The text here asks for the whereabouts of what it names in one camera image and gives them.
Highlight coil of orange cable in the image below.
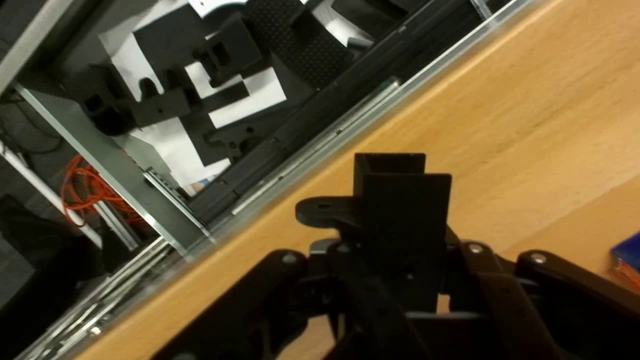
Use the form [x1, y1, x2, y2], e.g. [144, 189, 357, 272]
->
[60, 154, 147, 227]

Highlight black block with slots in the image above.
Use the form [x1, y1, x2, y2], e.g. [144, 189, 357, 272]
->
[194, 17, 265, 88]

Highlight black flat part with holes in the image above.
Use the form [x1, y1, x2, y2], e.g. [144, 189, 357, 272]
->
[185, 112, 283, 168]

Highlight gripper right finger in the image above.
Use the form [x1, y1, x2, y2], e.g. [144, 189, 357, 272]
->
[441, 239, 640, 360]

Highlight black perforated plate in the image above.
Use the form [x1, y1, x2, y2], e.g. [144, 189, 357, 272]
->
[244, 0, 353, 92]

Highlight white pole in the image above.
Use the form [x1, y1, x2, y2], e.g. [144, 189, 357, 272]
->
[0, 141, 104, 249]

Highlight grey metal drawer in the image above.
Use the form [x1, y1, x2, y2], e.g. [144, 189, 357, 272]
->
[14, 0, 506, 251]

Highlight black square tube bracket part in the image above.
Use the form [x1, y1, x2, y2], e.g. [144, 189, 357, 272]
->
[295, 152, 453, 313]

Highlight blue book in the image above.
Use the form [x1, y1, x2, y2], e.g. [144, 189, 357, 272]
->
[610, 231, 640, 293]

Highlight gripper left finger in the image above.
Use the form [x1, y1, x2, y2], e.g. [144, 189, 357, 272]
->
[150, 239, 432, 360]

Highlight black angular block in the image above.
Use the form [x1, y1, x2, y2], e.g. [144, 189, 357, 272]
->
[132, 4, 213, 76]

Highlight black long notched part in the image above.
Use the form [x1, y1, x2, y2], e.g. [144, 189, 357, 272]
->
[82, 67, 251, 137]

